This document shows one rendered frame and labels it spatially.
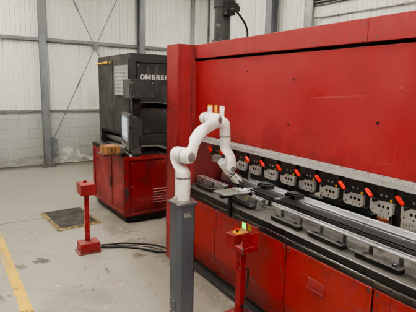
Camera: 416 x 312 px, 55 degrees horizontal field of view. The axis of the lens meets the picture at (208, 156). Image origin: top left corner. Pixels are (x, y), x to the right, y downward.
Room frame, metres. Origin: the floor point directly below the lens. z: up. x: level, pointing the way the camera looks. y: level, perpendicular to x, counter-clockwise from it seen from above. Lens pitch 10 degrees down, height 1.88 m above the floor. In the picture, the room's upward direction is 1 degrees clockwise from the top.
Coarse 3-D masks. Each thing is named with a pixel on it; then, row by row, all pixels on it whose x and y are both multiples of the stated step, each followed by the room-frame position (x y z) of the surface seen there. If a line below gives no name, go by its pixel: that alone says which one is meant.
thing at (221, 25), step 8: (216, 0) 3.97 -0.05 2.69; (224, 0) 3.92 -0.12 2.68; (232, 0) 3.91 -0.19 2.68; (216, 8) 3.98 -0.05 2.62; (224, 8) 3.92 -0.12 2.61; (232, 8) 3.87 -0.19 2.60; (216, 16) 3.98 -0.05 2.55; (224, 16) 3.95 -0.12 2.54; (240, 16) 3.86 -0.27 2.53; (216, 24) 3.98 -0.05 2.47; (224, 24) 3.95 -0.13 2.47; (216, 32) 3.98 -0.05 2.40; (224, 32) 3.96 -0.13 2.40; (216, 40) 3.95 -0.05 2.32
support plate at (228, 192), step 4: (228, 188) 3.48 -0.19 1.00; (232, 188) 3.48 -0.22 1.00; (216, 192) 3.35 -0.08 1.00; (220, 192) 3.34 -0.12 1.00; (224, 192) 3.35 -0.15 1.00; (228, 192) 3.35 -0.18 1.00; (232, 192) 3.35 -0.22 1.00; (236, 192) 3.36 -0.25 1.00; (240, 192) 3.36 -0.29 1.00; (244, 192) 3.36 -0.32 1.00; (248, 192) 3.37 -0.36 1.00
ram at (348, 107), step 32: (224, 64) 3.73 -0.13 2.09; (256, 64) 3.32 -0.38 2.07; (288, 64) 3.00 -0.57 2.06; (320, 64) 2.74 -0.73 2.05; (352, 64) 2.51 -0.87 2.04; (384, 64) 2.33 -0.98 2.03; (224, 96) 3.71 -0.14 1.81; (256, 96) 3.31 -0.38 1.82; (288, 96) 2.98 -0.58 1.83; (320, 96) 2.72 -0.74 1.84; (352, 96) 2.50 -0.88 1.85; (384, 96) 2.31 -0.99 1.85; (256, 128) 3.29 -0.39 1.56; (288, 128) 2.97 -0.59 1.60; (320, 128) 2.71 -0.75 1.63; (352, 128) 2.48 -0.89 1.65; (384, 128) 2.29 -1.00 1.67; (288, 160) 2.95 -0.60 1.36; (320, 160) 2.69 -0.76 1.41; (352, 160) 2.46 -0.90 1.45; (384, 160) 2.28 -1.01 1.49
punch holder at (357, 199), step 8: (344, 184) 2.50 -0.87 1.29; (352, 184) 2.45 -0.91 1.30; (360, 184) 2.40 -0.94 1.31; (368, 184) 2.40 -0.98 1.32; (352, 192) 2.45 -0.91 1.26; (360, 192) 2.40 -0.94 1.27; (344, 200) 2.49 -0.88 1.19; (352, 200) 2.44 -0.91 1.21; (360, 200) 2.39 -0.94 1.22; (368, 200) 2.41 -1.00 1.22
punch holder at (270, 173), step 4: (268, 160) 3.15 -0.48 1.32; (272, 160) 3.10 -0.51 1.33; (276, 160) 3.07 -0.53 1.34; (264, 164) 3.19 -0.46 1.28; (268, 164) 3.15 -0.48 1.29; (272, 164) 3.10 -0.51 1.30; (276, 164) 3.06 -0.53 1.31; (280, 164) 3.08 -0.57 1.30; (272, 168) 3.10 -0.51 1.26; (276, 168) 3.06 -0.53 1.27; (264, 172) 3.18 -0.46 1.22; (268, 172) 3.14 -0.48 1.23; (272, 172) 3.09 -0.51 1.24; (276, 172) 3.06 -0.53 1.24; (268, 176) 3.13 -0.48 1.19; (272, 176) 3.09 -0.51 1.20; (276, 176) 3.06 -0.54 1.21
